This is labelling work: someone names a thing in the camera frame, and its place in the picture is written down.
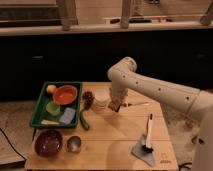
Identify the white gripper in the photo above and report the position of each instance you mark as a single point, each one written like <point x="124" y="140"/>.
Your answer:
<point x="118" y="96"/>

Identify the wooden board eraser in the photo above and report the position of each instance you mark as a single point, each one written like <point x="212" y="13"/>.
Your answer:
<point x="114" y="106"/>

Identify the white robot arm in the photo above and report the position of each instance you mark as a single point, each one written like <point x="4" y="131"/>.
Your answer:
<point x="195" y="103"/>

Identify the small metal cup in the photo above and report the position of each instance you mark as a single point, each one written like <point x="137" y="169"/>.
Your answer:
<point x="74" y="144"/>

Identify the small green cup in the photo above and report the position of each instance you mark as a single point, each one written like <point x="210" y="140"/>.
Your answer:
<point x="53" y="108"/>

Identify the brown pine cone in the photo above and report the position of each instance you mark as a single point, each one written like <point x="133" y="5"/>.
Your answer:
<point x="88" y="99"/>

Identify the green cucumber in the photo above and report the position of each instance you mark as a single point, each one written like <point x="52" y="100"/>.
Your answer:
<point x="84" y="123"/>

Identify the blue sponge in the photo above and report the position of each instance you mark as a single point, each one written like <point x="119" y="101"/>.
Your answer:
<point x="67" y="116"/>

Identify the orange bowl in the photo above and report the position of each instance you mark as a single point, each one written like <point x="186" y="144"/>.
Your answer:
<point x="65" y="94"/>

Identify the grey cloth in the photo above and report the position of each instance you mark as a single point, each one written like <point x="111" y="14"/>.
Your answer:
<point x="140" y="151"/>

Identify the green plastic tray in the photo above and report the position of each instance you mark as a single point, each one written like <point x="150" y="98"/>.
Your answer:
<point x="40" y="112"/>

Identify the yellow round fruit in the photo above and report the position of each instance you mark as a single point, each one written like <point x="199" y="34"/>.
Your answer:
<point x="50" y="89"/>

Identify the banana slice in tray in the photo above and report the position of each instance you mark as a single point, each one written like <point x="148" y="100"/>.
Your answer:
<point x="48" y="122"/>

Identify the dark red bowl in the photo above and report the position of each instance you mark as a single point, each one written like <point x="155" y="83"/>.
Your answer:
<point x="48" y="143"/>

